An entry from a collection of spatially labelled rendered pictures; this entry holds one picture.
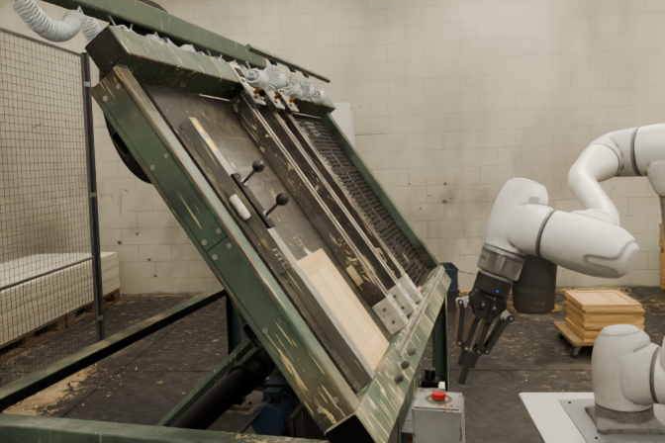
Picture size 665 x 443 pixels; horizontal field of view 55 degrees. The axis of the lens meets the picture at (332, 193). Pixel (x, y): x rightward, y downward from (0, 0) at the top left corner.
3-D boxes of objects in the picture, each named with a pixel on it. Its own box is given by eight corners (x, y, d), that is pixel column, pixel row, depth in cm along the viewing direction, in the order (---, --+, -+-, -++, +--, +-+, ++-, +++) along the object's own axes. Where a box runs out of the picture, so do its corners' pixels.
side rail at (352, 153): (423, 276, 366) (438, 265, 363) (312, 124, 377) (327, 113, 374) (425, 274, 373) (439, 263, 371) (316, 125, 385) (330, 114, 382)
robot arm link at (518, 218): (472, 238, 133) (531, 260, 125) (496, 168, 132) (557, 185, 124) (492, 244, 141) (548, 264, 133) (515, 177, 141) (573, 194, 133)
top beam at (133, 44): (102, 76, 171) (128, 52, 168) (81, 46, 172) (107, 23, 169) (324, 119, 384) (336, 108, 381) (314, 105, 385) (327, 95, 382)
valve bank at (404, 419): (448, 498, 179) (446, 415, 178) (399, 493, 183) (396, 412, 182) (460, 425, 228) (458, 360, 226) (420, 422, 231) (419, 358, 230)
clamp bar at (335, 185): (407, 309, 272) (452, 278, 267) (249, 90, 285) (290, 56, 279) (410, 304, 282) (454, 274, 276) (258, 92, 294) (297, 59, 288)
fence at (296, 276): (361, 386, 184) (372, 379, 183) (179, 125, 194) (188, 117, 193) (365, 380, 189) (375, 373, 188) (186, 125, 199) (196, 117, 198)
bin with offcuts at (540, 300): (567, 314, 598) (566, 245, 595) (512, 314, 603) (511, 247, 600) (553, 302, 650) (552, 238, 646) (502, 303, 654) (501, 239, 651)
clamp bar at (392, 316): (390, 336, 232) (443, 301, 226) (208, 80, 244) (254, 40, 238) (395, 329, 241) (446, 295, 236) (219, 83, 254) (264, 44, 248)
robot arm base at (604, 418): (643, 403, 194) (642, 386, 193) (669, 434, 172) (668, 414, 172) (581, 403, 197) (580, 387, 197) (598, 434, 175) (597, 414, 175)
